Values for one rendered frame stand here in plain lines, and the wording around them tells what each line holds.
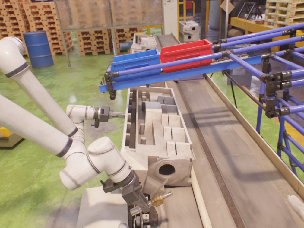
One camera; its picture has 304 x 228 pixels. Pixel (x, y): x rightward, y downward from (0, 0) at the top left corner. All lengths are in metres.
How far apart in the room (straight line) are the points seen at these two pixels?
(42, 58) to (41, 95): 6.48
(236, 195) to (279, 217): 0.19
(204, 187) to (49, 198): 1.71
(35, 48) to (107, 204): 6.87
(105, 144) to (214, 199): 0.65
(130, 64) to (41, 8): 8.04
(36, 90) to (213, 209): 1.03
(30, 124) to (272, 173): 1.19
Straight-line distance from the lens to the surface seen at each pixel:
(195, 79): 3.00
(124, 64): 1.59
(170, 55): 1.59
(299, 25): 2.02
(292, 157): 2.13
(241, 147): 1.77
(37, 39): 7.88
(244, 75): 5.11
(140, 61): 1.58
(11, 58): 1.46
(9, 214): 2.79
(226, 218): 1.29
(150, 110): 1.73
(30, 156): 3.52
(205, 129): 1.95
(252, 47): 1.66
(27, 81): 1.48
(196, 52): 1.61
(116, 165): 0.98
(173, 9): 7.27
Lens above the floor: 1.67
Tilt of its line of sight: 25 degrees down
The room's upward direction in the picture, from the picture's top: 5 degrees counter-clockwise
